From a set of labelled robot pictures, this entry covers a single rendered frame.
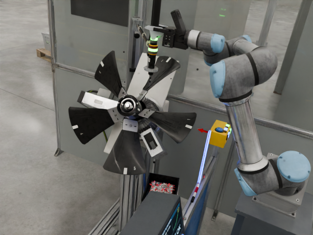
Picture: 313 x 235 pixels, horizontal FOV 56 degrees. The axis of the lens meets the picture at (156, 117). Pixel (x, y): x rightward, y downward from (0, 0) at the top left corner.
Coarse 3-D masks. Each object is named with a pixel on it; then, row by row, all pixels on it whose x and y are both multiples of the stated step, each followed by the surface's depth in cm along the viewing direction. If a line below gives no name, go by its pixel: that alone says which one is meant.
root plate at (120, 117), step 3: (111, 108) 160; (114, 108) 160; (108, 111) 160; (111, 111) 161; (114, 111) 161; (117, 111) 161; (111, 114) 161; (114, 114) 162; (117, 114) 162; (120, 114) 162; (111, 117) 162; (114, 117) 163; (117, 117) 163; (120, 117) 163; (123, 117) 163; (114, 120) 164; (117, 120) 164; (120, 120) 164
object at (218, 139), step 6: (216, 120) 182; (216, 126) 175; (222, 126) 176; (216, 132) 169; (222, 132) 169; (228, 132) 173; (210, 138) 172; (216, 138) 170; (222, 138) 169; (216, 144) 172; (222, 144) 170
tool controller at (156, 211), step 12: (156, 192) 97; (144, 204) 92; (156, 204) 91; (168, 204) 91; (180, 204) 95; (132, 216) 88; (144, 216) 87; (156, 216) 86; (168, 216) 86; (180, 216) 95; (132, 228) 83; (144, 228) 82; (156, 228) 82; (168, 228) 86; (180, 228) 95
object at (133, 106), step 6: (126, 96) 155; (132, 96) 154; (120, 102) 156; (126, 102) 156; (132, 102) 154; (138, 102) 154; (120, 108) 155; (126, 108) 155; (132, 108) 153; (138, 108) 154; (144, 108) 163; (126, 114) 153; (132, 114) 152; (138, 120) 162
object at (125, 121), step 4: (124, 120) 156; (128, 120) 158; (132, 120) 159; (124, 124) 156; (128, 124) 157; (132, 124) 159; (136, 124) 160; (124, 128) 155; (128, 128) 157; (132, 128) 158; (136, 128) 160
